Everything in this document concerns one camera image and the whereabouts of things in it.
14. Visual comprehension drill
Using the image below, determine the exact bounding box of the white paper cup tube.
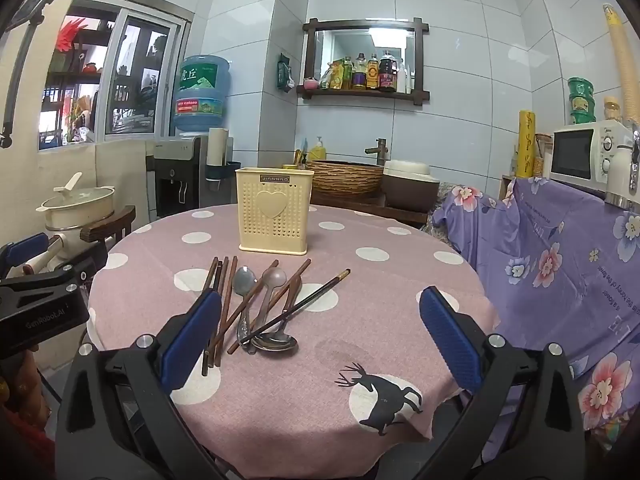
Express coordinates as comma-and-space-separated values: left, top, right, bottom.
207, 127, 231, 167

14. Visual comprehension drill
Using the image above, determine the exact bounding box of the woven brown sink basin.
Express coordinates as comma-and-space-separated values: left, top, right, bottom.
305, 159, 385, 197

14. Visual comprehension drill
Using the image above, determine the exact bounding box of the row of condiment bottles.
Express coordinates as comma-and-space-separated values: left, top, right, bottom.
320, 50, 413, 95

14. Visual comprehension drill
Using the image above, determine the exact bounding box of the pink polka dot tablecloth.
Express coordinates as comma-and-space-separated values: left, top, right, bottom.
86, 203, 501, 480

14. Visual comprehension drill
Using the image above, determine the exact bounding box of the cream plastic utensil holder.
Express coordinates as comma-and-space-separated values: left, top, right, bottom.
235, 166, 315, 255

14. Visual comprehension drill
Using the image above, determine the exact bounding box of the black chopstick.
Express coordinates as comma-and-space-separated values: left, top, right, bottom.
240, 268, 351, 347

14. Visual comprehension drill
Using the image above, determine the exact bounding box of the bronze faucet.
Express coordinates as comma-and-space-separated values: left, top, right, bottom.
365, 137, 388, 167

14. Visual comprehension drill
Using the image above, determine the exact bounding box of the window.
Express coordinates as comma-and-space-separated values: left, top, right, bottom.
37, 0, 194, 152

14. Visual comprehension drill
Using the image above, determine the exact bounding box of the wooden framed mirror shelf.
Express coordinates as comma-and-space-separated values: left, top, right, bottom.
296, 17, 432, 107

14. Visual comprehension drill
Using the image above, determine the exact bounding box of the white microwave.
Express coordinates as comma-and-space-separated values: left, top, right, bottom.
549, 121, 635, 192

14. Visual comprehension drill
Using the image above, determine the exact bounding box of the yellow roll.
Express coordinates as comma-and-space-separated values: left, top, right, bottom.
517, 109, 537, 179

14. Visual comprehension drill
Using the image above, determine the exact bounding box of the water dispenser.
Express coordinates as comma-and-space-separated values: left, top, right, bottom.
152, 135, 207, 218

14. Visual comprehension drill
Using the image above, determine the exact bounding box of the person's left hand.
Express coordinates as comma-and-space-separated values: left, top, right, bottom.
0, 347, 53, 413

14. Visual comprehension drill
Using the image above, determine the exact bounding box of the white thermos bottle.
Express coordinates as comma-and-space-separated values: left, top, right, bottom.
605, 144, 637, 208

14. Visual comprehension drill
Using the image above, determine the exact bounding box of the blue water jug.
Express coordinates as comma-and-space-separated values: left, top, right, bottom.
172, 54, 232, 135

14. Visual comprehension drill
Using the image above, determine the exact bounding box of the matte grey spoon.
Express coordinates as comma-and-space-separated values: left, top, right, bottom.
250, 266, 288, 341

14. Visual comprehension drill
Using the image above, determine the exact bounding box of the red artificial flower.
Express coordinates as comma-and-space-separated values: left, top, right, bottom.
54, 16, 90, 53

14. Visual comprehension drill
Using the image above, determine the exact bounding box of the purple floral cloth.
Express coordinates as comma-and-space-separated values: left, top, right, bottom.
429, 175, 640, 443

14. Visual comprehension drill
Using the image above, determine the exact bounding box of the wooden counter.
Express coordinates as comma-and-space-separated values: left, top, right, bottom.
309, 191, 432, 227

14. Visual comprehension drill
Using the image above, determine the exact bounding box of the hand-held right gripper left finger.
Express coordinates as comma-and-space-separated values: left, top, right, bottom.
56, 290, 228, 480

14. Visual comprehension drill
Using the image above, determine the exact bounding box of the dark wooden chair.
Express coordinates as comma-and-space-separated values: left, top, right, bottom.
79, 205, 137, 281

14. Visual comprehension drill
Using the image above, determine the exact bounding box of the green hanging packet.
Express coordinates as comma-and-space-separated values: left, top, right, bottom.
276, 53, 296, 93

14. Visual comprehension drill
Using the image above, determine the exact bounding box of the wooden handled metal spoon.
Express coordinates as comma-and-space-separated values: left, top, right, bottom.
251, 272, 302, 353

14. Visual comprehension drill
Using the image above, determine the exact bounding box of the cream pot with lid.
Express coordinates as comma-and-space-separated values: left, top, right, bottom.
35, 172, 117, 232

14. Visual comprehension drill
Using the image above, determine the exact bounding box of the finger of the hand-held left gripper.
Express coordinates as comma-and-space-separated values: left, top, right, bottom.
29, 242, 108, 287
0, 233, 51, 276

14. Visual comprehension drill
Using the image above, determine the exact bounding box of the person's left forearm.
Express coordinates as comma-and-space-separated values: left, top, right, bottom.
0, 402, 58, 480

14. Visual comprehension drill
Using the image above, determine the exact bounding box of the long paper cup stack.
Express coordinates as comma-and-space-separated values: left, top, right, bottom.
602, 3, 640, 125

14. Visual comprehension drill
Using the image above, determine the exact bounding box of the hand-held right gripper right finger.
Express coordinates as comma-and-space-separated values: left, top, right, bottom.
415, 286, 586, 480

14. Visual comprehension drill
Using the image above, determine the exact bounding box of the brown rice cooker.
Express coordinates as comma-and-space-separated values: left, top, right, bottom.
382, 159, 442, 212

